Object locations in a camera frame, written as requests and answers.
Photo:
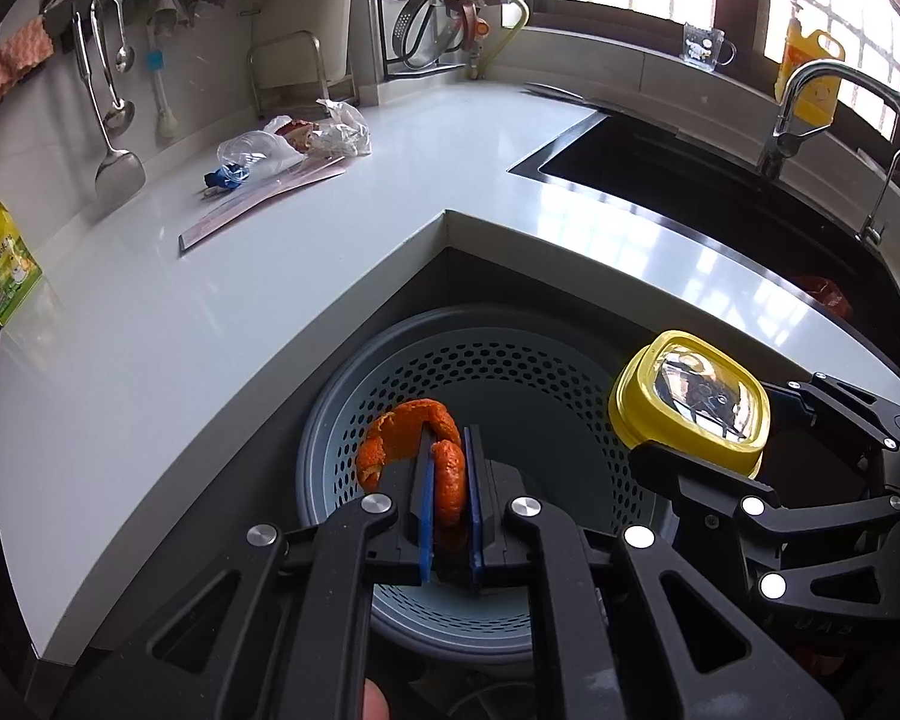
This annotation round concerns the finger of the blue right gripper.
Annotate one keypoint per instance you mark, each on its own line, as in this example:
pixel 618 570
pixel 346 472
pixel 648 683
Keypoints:
pixel 662 470

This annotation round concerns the steel cutting board rack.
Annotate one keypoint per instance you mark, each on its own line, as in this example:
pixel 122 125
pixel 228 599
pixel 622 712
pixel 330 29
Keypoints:
pixel 288 75

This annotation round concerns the black dish rack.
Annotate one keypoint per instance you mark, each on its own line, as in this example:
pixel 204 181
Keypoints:
pixel 465 56

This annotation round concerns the orange peel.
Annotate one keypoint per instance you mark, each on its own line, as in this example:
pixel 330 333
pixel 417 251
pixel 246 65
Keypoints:
pixel 397 436

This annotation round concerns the checkered paper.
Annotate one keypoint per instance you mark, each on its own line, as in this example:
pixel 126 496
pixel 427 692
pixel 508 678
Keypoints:
pixel 343 133

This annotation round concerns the small steel faucet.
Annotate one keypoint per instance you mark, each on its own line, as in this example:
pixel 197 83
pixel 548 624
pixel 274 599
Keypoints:
pixel 872 231

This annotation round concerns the red snack wrapper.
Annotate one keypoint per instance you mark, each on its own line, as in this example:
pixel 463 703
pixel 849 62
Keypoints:
pixel 301 135

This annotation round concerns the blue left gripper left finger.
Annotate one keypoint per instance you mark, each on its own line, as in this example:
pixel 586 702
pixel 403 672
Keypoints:
pixel 423 501

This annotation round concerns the clear plastic cup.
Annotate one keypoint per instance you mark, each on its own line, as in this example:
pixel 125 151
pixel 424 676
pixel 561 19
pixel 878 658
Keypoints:
pixel 258 150

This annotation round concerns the clear glass mug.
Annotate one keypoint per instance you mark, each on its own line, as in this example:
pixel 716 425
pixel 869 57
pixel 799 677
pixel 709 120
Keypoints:
pixel 706 48

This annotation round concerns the long pink flat package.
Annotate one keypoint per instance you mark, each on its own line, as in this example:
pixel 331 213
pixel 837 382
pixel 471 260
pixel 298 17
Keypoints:
pixel 246 199

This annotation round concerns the steel ladle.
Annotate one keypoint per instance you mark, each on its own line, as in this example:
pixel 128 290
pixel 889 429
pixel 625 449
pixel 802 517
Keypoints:
pixel 121 112

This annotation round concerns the white cutting board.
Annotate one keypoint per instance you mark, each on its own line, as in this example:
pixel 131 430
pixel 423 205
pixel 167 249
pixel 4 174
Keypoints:
pixel 300 7

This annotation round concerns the grey perforated trash bin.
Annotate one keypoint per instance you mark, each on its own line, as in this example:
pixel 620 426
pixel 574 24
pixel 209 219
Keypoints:
pixel 536 389

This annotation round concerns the black kitchen sink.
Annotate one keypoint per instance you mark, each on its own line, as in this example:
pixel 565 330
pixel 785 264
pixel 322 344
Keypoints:
pixel 694 189

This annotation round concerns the blue white bottle brush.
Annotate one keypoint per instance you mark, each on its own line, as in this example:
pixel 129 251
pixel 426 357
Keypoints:
pixel 166 123

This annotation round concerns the yellow green seasoning pouch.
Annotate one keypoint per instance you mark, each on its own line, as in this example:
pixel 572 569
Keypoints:
pixel 19 271

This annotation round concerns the small steel spoon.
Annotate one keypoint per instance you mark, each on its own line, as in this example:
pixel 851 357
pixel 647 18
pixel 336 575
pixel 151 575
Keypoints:
pixel 125 52

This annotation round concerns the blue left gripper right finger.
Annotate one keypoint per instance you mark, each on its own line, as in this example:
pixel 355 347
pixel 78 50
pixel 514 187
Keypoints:
pixel 475 475

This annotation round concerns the steel spatula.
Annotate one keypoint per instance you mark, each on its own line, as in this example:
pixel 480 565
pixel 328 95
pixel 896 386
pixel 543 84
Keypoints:
pixel 120 174

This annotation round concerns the person's left hand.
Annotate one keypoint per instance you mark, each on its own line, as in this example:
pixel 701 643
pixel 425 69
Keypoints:
pixel 374 705

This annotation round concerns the pink dish cloth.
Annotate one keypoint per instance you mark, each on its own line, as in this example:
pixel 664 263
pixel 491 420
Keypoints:
pixel 22 53

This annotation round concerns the yellow lidded plastic container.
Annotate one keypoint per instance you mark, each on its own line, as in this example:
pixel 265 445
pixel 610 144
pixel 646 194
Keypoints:
pixel 682 392

